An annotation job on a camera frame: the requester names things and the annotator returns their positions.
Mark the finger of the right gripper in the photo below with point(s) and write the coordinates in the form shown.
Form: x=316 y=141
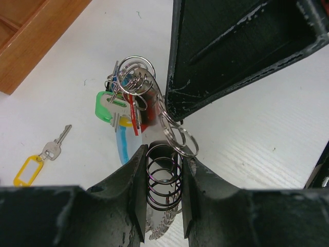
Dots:
x=218 y=47

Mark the metal key organiser disc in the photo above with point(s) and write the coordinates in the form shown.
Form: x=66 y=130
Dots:
x=168 y=141

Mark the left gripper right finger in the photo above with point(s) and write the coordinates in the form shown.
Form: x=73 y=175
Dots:
x=211 y=206

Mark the wooden compartment tray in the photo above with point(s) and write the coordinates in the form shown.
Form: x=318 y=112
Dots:
x=29 y=29

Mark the red tag key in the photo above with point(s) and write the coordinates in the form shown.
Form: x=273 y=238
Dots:
x=142 y=111

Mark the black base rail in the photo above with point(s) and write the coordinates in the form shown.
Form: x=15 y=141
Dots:
x=319 y=175

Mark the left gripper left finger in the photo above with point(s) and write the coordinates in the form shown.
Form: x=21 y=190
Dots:
x=119 y=215

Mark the blue tag key on disc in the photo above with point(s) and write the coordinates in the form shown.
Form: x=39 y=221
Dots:
x=123 y=72

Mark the yellow tag key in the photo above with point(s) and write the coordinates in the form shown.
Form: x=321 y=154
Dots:
x=34 y=164

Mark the green tag key on disc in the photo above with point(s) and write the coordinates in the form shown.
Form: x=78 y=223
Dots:
x=101 y=110

